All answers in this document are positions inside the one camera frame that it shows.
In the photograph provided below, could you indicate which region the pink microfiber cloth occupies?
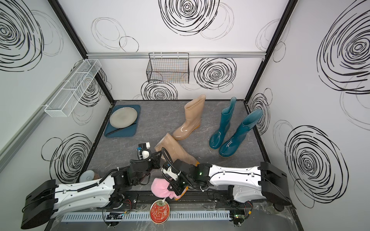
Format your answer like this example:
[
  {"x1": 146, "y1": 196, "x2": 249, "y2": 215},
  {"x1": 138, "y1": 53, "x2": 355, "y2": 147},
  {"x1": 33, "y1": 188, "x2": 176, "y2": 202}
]
[{"x1": 151, "y1": 178, "x2": 181, "y2": 199}]

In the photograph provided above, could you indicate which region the green rubber boot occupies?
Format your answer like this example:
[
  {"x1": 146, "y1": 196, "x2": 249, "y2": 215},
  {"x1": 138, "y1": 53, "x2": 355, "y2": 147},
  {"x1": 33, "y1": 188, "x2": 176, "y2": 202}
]
[
  {"x1": 209, "y1": 97, "x2": 237, "y2": 149},
  {"x1": 219, "y1": 109, "x2": 263, "y2": 158}
]

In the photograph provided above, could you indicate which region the black mounting rail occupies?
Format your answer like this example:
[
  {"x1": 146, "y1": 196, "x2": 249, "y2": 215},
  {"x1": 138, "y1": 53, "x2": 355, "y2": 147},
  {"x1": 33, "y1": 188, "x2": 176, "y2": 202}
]
[{"x1": 57, "y1": 189, "x2": 293, "y2": 210}]

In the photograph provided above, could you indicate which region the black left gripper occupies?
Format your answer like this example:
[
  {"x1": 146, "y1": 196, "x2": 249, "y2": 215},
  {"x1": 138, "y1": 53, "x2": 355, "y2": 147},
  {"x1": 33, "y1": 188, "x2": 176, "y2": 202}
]
[{"x1": 136, "y1": 150, "x2": 163, "y2": 186}]

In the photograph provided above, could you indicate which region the grey wall rail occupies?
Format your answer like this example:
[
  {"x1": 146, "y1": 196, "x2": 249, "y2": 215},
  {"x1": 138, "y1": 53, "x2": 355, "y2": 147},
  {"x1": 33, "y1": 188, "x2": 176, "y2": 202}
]
[{"x1": 87, "y1": 51, "x2": 266, "y2": 59}]

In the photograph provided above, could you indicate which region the white slotted cable duct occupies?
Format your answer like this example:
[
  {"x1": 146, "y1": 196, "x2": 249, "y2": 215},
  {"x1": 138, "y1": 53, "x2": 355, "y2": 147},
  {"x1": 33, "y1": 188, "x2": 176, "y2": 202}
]
[{"x1": 61, "y1": 210, "x2": 231, "y2": 222}]

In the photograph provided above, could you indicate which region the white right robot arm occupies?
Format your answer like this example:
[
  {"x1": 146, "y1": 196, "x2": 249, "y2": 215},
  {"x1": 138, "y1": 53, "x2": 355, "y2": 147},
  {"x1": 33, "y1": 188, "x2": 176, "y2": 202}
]
[{"x1": 162, "y1": 159, "x2": 293, "y2": 206}]

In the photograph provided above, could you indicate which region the white wire shelf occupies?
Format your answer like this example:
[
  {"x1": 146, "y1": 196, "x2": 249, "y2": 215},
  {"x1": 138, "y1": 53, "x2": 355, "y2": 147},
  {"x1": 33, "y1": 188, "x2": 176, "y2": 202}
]
[{"x1": 44, "y1": 59, "x2": 102, "y2": 117}]

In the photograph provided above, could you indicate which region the grey round plate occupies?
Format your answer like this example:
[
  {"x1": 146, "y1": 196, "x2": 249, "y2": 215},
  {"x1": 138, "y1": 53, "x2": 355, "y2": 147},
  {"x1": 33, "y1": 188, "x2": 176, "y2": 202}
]
[{"x1": 109, "y1": 107, "x2": 138, "y2": 129}]

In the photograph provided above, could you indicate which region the copper tape roll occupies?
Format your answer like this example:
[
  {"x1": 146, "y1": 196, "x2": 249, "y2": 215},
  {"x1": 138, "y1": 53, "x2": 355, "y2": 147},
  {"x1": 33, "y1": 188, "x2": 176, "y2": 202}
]
[{"x1": 79, "y1": 170, "x2": 100, "y2": 182}]

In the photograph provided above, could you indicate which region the black wire basket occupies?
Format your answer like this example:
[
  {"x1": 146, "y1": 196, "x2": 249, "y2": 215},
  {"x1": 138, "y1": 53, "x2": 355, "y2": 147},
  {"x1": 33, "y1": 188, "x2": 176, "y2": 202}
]
[{"x1": 146, "y1": 58, "x2": 190, "y2": 84}]

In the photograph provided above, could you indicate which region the beige rubber boot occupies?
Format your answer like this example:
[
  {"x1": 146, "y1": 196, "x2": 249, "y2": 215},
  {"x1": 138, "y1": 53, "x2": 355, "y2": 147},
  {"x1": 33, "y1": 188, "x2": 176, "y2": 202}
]
[
  {"x1": 172, "y1": 94, "x2": 206, "y2": 140},
  {"x1": 155, "y1": 133, "x2": 199, "y2": 166}
]

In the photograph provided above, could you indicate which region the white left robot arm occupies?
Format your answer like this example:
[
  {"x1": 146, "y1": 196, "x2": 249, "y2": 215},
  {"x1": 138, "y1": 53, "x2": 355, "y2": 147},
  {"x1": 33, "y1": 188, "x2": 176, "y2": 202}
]
[{"x1": 21, "y1": 157, "x2": 161, "y2": 230}]

